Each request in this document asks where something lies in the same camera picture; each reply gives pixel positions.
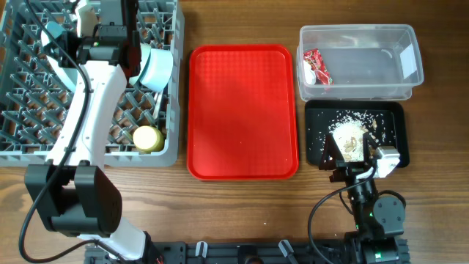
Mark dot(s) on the cream plastic spoon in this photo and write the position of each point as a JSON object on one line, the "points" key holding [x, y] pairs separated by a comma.
{"points": [[158, 100]]}

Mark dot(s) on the red plastic tray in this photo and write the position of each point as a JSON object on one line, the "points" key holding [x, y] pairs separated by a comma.
{"points": [[241, 113]]}

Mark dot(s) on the rice and food scraps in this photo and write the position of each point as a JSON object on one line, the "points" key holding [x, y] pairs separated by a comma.
{"points": [[347, 128]]}

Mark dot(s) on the light blue small bowl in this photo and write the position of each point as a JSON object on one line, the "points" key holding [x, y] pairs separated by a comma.
{"points": [[158, 70]]}

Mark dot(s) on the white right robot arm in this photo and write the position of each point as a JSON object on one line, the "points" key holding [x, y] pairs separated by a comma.
{"points": [[378, 215]]}

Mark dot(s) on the black food waste tray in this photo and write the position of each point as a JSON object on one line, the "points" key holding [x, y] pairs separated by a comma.
{"points": [[392, 107]]}

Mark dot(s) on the large light blue plate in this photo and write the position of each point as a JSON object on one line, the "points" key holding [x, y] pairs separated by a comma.
{"points": [[68, 76]]}

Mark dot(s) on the clear plastic waste bin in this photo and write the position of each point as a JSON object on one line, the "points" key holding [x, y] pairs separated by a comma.
{"points": [[365, 61]]}

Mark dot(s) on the mint green bowl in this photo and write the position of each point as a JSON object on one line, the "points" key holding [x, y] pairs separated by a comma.
{"points": [[145, 54]]}

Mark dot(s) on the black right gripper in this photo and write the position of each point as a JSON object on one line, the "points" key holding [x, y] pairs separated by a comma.
{"points": [[349, 170]]}

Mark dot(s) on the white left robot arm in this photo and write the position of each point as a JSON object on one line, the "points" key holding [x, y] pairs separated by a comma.
{"points": [[70, 191]]}

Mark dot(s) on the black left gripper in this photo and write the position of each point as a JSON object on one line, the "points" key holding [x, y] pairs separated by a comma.
{"points": [[72, 39]]}

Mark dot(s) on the yellow plastic cup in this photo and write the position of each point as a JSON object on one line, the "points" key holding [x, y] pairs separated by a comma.
{"points": [[148, 139]]}

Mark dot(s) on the grey dishwasher rack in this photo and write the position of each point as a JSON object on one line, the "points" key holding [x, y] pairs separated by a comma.
{"points": [[34, 102]]}

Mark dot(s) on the white tissue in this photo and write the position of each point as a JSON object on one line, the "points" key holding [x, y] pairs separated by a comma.
{"points": [[309, 74]]}

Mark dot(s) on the red strawberry cake wrapper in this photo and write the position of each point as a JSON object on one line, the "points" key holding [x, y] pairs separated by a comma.
{"points": [[315, 59]]}

